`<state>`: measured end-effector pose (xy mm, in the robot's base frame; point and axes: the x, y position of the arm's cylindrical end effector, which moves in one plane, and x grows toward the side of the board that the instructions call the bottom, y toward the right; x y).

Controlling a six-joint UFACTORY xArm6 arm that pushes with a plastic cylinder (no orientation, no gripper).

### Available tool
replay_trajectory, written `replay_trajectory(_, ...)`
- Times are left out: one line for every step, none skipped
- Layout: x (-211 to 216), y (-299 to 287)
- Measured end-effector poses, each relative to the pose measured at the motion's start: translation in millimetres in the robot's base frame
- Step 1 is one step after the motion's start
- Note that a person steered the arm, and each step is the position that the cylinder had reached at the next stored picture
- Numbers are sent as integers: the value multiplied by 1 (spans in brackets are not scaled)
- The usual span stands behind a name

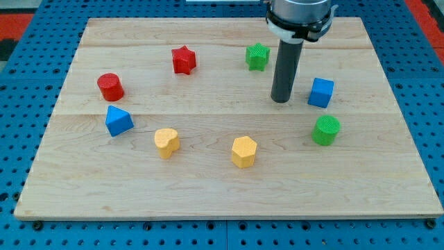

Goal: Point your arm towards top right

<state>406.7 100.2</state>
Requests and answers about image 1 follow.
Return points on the wooden board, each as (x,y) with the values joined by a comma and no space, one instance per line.
(372,170)

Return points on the yellow heart block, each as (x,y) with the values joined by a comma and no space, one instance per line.
(167,141)

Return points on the blue triangular prism block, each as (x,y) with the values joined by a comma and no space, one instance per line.
(118,121)

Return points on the green cylinder block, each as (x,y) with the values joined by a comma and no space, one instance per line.
(325,130)

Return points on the blue cube block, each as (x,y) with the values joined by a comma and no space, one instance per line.
(321,92)

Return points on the red star block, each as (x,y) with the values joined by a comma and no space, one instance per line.
(184,60)

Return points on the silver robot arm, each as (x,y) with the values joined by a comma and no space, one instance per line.
(294,21)

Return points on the red cylinder block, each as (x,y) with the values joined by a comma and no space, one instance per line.
(110,87)

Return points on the green star block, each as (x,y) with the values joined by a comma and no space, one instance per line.
(257,57)

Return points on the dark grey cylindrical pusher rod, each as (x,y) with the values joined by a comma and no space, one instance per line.
(286,66)

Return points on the yellow hexagon block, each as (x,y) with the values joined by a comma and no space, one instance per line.
(244,152)

